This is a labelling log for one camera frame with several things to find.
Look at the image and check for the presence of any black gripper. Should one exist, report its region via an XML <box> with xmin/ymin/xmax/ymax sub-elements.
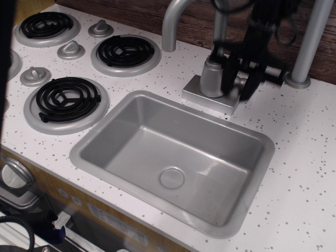
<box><xmin>210</xmin><ymin>20</ymin><xmax>289</xmax><ymax>101</ymax></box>

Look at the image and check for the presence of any grey faucet lever handle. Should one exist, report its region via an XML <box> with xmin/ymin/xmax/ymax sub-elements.
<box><xmin>232</xmin><ymin>76</ymin><xmax>247</xmax><ymax>91</ymax></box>

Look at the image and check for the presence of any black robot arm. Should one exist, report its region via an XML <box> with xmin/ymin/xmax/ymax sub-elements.
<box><xmin>211</xmin><ymin>1</ymin><xmax>299</xmax><ymax>101</ymax></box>

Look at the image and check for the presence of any grey toy faucet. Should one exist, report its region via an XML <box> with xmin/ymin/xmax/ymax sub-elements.
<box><xmin>162</xmin><ymin>0</ymin><xmax>239</xmax><ymax>116</ymax></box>

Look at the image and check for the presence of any grey toy kitchen sink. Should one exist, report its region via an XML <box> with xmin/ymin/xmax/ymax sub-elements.
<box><xmin>70</xmin><ymin>91</ymin><xmax>275</xmax><ymax>238</ymax></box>

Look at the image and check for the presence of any middle black coil burner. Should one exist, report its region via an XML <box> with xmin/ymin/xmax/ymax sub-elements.
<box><xmin>91</xmin><ymin>35</ymin><xmax>161</xmax><ymax>77</ymax></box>

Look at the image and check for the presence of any black coil burner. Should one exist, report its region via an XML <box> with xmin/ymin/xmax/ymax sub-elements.
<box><xmin>24</xmin><ymin>77</ymin><xmax>109</xmax><ymax>135</ymax></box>
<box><xmin>14</xmin><ymin>12</ymin><xmax>80</xmax><ymax>48</ymax></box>
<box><xmin>91</xmin><ymin>35</ymin><xmax>161</xmax><ymax>77</ymax></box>

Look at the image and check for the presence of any rear grey stove knob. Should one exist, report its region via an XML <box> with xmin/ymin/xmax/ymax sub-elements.
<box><xmin>88</xmin><ymin>19</ymin><xmax>114</xmax><ymax>38</ymax></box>

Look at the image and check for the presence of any grey stove knob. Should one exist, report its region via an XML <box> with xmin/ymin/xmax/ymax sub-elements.
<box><xmin>4</xmin><ymin>98</ymin><xmax>9</xmax><ymax>112</ymax></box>
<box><xmin>88</xmin><ymin>19</ymin><xmax>114</xmax><ymax>38</ymax></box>
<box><xmin>20</xmin><ymin>67</ymin><xmax>51</xmax><ymax>87</ymax></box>
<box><xmin>57</xmin><ymin>40</ymin><xmax>85</xmax><ymax>60</ymax></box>

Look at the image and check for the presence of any middle grey stove knob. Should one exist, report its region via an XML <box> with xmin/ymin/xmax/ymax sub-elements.
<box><xmin>57</xmin><ymin>40</ymin><xmax>85</xmax><ymax>60</ymax></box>

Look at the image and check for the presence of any front black coil burner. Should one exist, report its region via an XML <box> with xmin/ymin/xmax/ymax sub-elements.
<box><xmin>24</xmin><ymin>77</ymin><xmax>109</xmax><ymax>135</ymax></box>

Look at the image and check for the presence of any rear black coil burner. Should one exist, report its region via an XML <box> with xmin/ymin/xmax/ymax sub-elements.
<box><xmin>14</xmin><ymin>12</ymin><xmax>80</xmax><ymax>48</ymax></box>

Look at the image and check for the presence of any front grey stove knob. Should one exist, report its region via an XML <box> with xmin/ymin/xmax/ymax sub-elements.
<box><xmin>20</xmin><ymin>67</ymin><xmax>51</xmax><ymax>87</ymax></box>

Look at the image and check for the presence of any far left coil burner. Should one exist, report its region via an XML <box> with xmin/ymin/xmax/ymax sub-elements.
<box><xmin>8</xmin><ymin>49</ymin><xmax>22</xmax><ymax>81</ymax></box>

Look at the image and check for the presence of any leftmost grey stove knob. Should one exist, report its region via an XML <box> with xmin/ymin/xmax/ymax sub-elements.
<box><xmin>4</xmin><ymin>98</ymin><xmax>9</xmax><ymax>112</ymax></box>

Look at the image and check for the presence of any dark foreground pole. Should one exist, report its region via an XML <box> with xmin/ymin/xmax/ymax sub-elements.
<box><xmin>1</xmin><ymin>0</ymin><xmax>16</xmax><ymax>132</ymax></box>

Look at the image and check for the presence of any blue clamp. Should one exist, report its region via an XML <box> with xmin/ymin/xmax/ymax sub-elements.
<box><xmin>49</xmin><ymin>226</ymin><xmax>66</xmax><ymax>244</ymax></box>

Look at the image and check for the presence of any grey vertical post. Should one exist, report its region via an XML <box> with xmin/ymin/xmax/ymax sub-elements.
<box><xmin>285</xmin><ymin>0</ymin><xmax>333</xmax><ymax>89</ymax></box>

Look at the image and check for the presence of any black coiled cable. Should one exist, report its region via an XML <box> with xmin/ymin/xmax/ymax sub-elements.
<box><xmin>0</xmin><ymin>214</ymin><xmax>37</xmax><ymax>249</ymax></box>

